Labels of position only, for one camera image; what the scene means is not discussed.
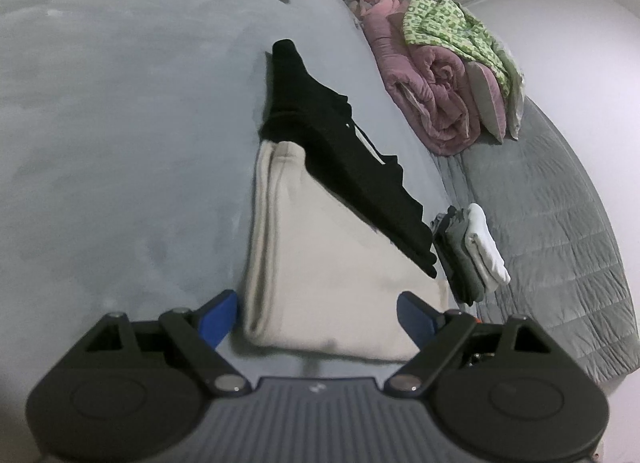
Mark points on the pink pillow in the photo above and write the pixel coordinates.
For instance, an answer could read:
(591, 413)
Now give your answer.
(487, 98)

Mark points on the pink quilt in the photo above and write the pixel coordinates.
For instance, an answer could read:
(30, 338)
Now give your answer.
(435, 88)

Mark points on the grey quilted blanket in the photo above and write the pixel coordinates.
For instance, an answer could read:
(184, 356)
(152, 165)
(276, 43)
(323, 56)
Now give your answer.
(550, 223)

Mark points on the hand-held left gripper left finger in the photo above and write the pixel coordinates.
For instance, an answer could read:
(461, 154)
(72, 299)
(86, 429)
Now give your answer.
(220, 317)

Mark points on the white folded garment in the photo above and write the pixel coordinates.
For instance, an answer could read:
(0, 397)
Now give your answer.
(487, 248)

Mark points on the dark folded garment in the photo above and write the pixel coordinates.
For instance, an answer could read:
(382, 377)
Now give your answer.
(450, 263)

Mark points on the pale folded blanket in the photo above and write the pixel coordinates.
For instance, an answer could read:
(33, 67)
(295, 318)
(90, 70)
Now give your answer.
(512, 93)

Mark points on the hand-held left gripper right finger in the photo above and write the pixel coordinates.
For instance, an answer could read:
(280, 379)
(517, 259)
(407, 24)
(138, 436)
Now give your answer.
(417, 317)

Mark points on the grey bed sheet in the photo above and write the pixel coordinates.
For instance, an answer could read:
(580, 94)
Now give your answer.
(125, 143)

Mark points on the black and cream sweater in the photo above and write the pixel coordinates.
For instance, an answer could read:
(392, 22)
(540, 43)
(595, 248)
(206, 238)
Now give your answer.
(320, 268)

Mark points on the green patterned cloth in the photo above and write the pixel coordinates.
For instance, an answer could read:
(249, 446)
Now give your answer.
(450, 28)

